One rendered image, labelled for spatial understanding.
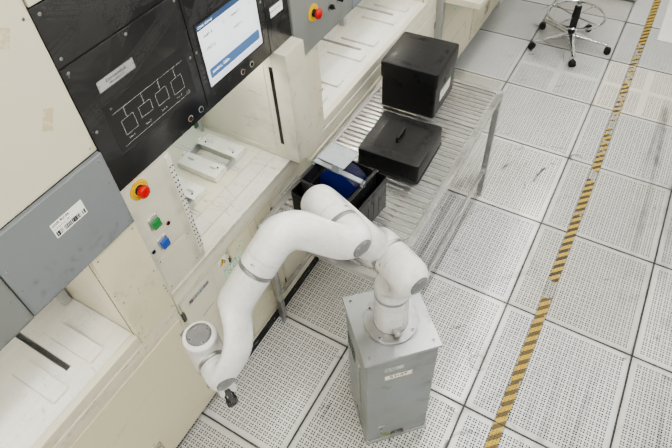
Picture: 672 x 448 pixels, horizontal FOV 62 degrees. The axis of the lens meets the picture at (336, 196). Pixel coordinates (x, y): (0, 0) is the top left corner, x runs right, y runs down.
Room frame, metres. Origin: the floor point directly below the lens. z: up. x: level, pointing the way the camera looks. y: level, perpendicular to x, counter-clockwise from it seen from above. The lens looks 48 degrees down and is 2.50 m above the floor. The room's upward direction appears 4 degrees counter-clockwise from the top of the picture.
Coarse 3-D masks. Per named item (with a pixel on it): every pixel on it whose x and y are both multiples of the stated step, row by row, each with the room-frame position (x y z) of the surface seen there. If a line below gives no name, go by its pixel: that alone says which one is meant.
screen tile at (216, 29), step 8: (224, 16) 1.54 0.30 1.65; (216, 24) 1.51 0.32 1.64; (208, 32) 1.48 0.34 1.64; (216, 32) 1.50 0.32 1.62; (224, 32) 1.53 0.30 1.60; (208, 40) 1.47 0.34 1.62; (224, 40) 1.53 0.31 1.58; (216, 48) 1.49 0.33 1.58; (224, 48) 1.52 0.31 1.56; (208, 56) 1.46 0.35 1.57; (216, 56) 1.48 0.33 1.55; (208, 64) 1.45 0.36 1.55
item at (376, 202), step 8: (360, 168) 1.59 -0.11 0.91; (376, 176) 1.55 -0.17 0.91; (384, 176) 1.52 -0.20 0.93; (376, 184) 1.55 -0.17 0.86; (384, 184) 1.50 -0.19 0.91; (296, 192) 1.50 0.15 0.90; (376, 192) 1.45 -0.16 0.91; (384, 192) 1.50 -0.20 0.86; (296, 200) 1.46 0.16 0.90; (368, 200) 1.41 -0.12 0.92; (376, 200) 1.46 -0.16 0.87; (384, 200) 1.50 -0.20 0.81; (296, 208) 1.46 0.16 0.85; (360, 208) 1.37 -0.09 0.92; (368, 208) 1.41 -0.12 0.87; (376, 208) 1.46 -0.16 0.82; (368, 216) 1.41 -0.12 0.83; (376, 216) 1.46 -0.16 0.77
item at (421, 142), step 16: (384, 112) 2.00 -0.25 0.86; (384, 128) 1.89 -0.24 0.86; (400, 128) 1.88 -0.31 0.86; (416, 128) 1.87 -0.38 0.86; (432, 128) 1.86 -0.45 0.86; (368, 144) 1.79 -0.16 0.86; (384, 144) 1.78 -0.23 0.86; (400, 144) 1.77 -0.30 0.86; (416, 144) 1.76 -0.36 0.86; (432, 144) 1.76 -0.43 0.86; (368, 160) 1.74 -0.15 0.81; (384, 160) 1.70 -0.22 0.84; (400, 160) 1.67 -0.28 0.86; (416, 160) 1.67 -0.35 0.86; (400, 176) 1.66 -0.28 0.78; (416, 176) 1.63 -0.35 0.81
